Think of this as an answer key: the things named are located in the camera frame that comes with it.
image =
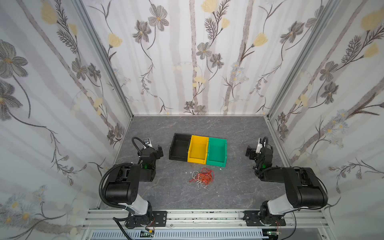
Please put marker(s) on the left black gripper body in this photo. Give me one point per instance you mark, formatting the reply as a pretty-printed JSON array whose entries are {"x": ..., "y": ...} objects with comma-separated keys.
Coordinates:
[{"x": 156, "y": 152}]

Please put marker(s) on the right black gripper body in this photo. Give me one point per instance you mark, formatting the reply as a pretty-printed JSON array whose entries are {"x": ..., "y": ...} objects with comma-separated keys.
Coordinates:
[{"x": 252, "y": 152}]

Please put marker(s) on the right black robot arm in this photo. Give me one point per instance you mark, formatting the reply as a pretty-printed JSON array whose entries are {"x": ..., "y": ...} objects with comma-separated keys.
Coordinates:
[{"x": 303, "y": 189}]

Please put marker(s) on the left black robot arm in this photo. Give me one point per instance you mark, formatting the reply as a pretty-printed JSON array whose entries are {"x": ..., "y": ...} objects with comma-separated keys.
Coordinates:
[{"x": 119, "y": 188}]

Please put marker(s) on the black plastic bin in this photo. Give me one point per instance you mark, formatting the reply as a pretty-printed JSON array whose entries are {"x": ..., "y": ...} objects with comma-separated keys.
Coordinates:
[{"x": 180, "y": 147}]

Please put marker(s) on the green plastic bin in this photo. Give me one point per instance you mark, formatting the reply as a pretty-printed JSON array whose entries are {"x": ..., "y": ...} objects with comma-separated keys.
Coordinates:
[{"x": 217, "y": 152}]

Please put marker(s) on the yellow plastic bin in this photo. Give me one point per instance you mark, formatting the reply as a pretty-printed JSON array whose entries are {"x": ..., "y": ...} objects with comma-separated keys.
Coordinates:
[{"x": 198, "y": 150}]

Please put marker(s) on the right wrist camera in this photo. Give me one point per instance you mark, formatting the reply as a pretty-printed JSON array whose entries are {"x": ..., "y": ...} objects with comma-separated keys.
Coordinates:
[{"x": 259, "y": 145}]

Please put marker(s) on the white slotted cable duct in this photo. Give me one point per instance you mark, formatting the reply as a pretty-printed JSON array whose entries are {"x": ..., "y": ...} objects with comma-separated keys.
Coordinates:
[{"x": 204, "y": 234}]

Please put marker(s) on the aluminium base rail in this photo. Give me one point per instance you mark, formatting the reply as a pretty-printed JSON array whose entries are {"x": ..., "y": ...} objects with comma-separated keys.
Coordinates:
[{"x": 209, "y": 219}]

